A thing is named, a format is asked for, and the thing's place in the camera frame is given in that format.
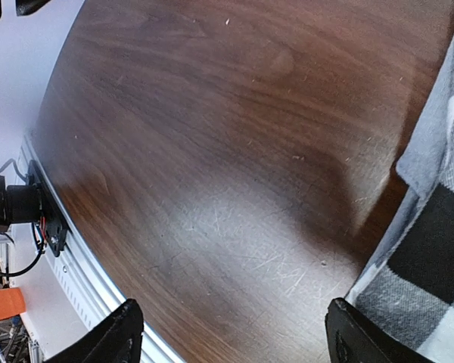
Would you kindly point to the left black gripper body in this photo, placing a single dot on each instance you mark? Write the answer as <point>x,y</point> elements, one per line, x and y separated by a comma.
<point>11,5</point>

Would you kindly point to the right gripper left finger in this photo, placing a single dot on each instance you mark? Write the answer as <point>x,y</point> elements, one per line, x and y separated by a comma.
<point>116,339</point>

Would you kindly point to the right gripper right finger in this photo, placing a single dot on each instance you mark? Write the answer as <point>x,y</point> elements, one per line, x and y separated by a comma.
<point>354,338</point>

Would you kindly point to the black white plaid shirt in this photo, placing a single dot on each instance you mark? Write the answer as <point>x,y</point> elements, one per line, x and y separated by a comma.
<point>407,287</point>

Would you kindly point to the orange box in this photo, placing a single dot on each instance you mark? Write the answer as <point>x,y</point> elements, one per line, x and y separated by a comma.
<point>12,303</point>

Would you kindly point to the front aluminium rail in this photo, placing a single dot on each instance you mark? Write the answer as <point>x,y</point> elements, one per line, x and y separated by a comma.
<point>87,285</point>

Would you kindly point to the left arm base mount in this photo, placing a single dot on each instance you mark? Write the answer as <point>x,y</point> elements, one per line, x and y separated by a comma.
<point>54,226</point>

